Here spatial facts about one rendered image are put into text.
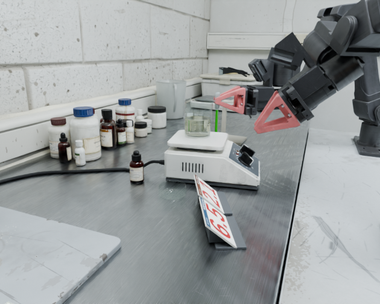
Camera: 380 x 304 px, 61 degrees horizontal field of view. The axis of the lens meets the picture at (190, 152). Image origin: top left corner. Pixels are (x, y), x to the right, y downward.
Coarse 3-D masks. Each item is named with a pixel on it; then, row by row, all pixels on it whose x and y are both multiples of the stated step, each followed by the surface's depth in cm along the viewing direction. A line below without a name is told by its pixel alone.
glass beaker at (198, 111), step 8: (192, 104) 67; (200, 104) 67; (208, 104) 68; (192, 112) 68; (200, 112) 68; (208, 112) 68; (192, 120) 68; (200, 120) 68; (208, 120) 69; (184, 128) 72; (192, 128) 69; (200, 128) 69; (208, 128) 70; (192, 136) 69; (200, 136) 69; (208, 136) 70
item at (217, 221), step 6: (210, 210) 51; (216, 210) 53; (210, 216) 48; (216, 216) 50; (222, 216) 53; (210, 222) 46; (216, 222) 48; (222, 222) 50; (216, 228) 46; (222, 228) 48; (222, 234) 46; (228, 234) 48
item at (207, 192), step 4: (200, 180) 61; (200, 184) 59; (204, 184) 61; (204, 188) 59; (208, 188) 61; (204, 192) 57; (208, 192) 58; (212, 192) 61; (204, 196) 55; (208, 196) 56; (212, 196) 58; (216, 196) 60; (212, 200) 56; (216, 200) 58; (216, 204) 56; (220, 208) 56
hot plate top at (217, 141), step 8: (176, 136) 71; (184, 136) 71; (216, 136) 72; (224, 136) 72; (168, 144) 66; (176, 144) 66; (184, 144) 66; (192, 144) 65; (200, 144) 65; (208, 144) 66; (216, 144) 66; (224, 144) 66
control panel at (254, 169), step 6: (234, 144) 75; (234, 150) 71; (234, 156) 67; (240, 156) 69; (240, 162) 66; (258, 162) 73; (246, 168) 65; (252, 168) 67; (258, 168) 69; (258, 174) 66
